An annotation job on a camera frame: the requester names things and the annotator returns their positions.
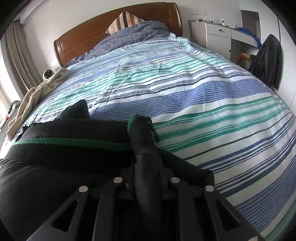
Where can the blue cloth on desk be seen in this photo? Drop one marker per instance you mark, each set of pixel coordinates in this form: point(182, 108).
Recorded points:
point(246, 31)

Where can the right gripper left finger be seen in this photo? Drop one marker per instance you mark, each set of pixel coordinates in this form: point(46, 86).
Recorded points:
point(89, 214)

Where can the dark garment on chair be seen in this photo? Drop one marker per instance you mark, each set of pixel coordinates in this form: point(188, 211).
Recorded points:
point(267, 63)

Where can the white round fan heater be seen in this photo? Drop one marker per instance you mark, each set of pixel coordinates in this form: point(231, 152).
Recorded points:
point(47, 74)

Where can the black puffer jacket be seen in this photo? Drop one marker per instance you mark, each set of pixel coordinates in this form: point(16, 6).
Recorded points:
point(52, 160)

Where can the striped blue green bedspread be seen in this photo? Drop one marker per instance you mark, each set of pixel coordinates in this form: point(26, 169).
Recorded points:
point(205, 109)

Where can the striped brown white pillow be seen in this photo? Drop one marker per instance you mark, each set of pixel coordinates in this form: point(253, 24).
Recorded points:
point(124, 20)

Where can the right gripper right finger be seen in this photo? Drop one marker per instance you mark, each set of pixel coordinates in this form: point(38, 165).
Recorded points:
point(187, 212)

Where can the white air conditioner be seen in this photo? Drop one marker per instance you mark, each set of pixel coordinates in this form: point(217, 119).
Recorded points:
point(30, 9)

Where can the beige curtain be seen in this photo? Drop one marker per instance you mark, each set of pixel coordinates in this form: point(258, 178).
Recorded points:
point(21, 56)

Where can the blue checked duvet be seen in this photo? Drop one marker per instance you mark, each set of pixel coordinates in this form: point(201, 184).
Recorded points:
point(147, 30)

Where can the wooden chair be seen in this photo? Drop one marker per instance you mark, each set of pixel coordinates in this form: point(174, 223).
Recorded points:
point(245, 57)

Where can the wooden headboard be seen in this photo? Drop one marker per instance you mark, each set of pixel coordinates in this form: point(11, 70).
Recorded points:
point(87, 35)

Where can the cream fleece blanket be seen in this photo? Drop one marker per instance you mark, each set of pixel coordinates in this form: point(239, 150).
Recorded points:
point(32, 98)

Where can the white vanity desk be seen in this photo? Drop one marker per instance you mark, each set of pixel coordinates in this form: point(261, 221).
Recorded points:
point(225, 41)

